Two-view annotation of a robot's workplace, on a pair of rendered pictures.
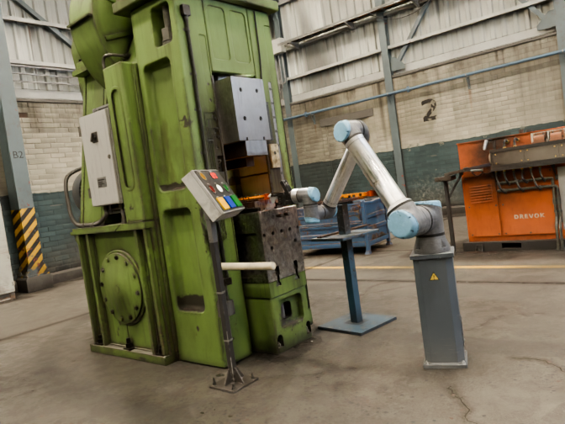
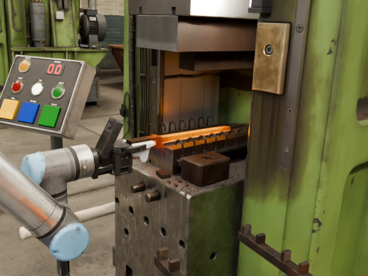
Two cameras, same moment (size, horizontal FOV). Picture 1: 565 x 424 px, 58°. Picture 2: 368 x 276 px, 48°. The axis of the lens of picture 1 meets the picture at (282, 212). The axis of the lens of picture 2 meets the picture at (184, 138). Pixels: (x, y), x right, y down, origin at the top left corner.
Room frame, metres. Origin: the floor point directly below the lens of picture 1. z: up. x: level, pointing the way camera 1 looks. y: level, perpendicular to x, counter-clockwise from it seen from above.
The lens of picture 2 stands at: (3.58, -1.07, 1.35)
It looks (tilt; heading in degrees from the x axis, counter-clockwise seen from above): 16 degrees down; 100
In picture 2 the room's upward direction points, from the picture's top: 2 degrees clockwise
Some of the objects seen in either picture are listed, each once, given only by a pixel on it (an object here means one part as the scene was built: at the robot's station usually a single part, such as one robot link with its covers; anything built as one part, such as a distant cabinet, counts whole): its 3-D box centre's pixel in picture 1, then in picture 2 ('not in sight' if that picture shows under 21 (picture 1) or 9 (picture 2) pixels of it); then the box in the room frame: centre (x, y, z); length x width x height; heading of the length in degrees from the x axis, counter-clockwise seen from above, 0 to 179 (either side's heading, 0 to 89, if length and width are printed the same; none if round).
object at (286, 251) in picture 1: (251, 243); (212, 218); (3.46, 0.24, 0.69); 0.56 x 0.38 x 0.45; 50
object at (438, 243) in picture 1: (430, 241); not in sight; (2.69, -0.76, 0.65); 0.19 x 0.19 x 0.10
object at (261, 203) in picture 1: (241, 206); (203, 142); (3.41, 0.26, 0.96); 0.42 x 0.20 x 0.09; 50
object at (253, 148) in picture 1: (234, 152); (209, 33); (3.41, 0.26, 1.32); 0.42 x 0.20 x 0.10; 50
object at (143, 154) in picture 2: not in sight; (144, 152); (3.27, 0.03, 0.98); 0.09 x 0.03 x 0.06; 47
